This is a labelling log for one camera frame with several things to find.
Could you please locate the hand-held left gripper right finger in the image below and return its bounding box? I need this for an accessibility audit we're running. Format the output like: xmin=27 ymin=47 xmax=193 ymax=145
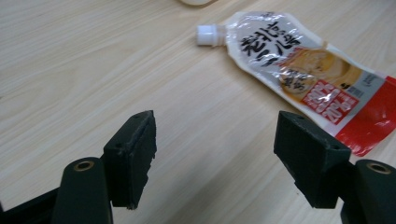
xmin=273 ymin=110 xmax=396 ymax=224

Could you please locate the cream round dish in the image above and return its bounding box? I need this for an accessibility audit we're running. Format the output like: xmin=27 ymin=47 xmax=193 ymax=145
xmin=177 ymin=0 xmax=219 ymax=7

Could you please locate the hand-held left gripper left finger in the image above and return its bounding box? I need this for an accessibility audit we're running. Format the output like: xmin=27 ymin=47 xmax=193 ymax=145
xmin=51 ymin=109 xmax=158 ymax=224

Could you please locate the white and red sauce pouch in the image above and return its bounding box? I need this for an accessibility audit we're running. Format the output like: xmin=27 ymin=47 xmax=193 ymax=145
xmin=195 ymin=11 xmax=396 ymax=158

